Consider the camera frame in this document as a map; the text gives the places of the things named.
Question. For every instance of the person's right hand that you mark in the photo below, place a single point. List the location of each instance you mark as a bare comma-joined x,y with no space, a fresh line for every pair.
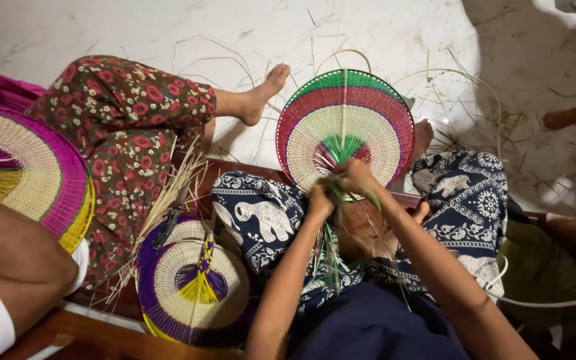
359,176

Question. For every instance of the person's left hand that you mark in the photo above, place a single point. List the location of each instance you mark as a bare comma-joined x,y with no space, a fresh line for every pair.
320,201

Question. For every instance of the person's right fingers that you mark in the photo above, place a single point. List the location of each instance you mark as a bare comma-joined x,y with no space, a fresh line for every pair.
346,175

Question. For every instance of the person's left fingers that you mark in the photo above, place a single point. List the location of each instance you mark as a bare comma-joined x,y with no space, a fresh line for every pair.
327,192

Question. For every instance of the green red cream woven fan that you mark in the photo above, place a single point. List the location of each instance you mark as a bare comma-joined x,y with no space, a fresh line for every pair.
345,130

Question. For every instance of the person's left foot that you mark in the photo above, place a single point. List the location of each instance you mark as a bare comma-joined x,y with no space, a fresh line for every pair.
363,232

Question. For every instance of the person's right foot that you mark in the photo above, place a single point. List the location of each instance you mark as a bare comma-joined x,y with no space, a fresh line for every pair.
422,136

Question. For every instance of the person's elephant print trousers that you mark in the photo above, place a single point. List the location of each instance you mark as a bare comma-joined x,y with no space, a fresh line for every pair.
463,210

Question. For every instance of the scattered straw strips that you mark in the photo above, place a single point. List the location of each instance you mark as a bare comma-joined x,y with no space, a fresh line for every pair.
448,100

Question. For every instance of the person's navy shirt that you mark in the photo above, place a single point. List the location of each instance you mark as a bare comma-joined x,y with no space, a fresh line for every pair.
368,325

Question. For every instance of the dark metal scissors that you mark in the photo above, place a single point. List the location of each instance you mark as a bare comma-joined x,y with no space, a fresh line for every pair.
170,224

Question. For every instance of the bundle of pale straw strips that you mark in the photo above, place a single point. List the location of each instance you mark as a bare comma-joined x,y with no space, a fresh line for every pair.
165,200

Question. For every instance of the purple yellow cream woven fan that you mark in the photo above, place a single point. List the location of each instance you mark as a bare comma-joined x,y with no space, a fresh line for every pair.
195,295

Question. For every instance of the olive green cloth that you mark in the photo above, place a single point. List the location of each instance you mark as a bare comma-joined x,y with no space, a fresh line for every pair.
540,275

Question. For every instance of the brown wooden bench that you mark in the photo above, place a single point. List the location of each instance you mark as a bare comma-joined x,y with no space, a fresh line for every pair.
98,335

